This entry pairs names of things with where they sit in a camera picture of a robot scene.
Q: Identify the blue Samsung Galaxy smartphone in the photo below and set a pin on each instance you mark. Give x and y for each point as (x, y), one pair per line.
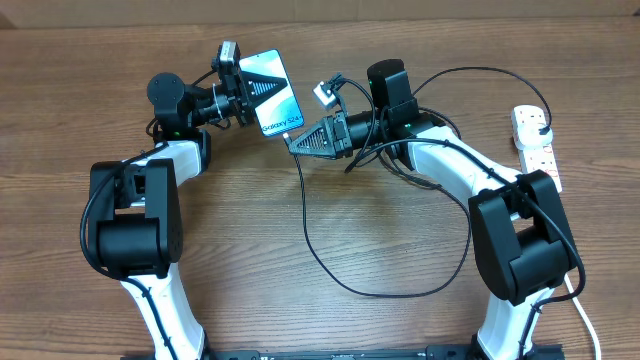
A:
(281, 112)

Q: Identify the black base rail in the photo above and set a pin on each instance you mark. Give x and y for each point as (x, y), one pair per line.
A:
(340, 354)

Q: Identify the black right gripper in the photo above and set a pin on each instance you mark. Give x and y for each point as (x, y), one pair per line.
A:
(329, 127)

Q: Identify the white charger plug adapter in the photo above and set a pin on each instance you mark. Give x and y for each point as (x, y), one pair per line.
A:
(528, 137)

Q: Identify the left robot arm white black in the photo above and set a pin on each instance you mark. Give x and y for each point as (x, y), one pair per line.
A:
(131, 228)

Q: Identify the white power strip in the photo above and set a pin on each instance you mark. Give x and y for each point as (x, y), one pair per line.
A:
(540, 158)

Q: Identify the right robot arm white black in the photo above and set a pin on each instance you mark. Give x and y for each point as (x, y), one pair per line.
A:
(518, 229)

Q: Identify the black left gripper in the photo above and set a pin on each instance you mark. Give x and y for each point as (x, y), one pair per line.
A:
(248, 81)

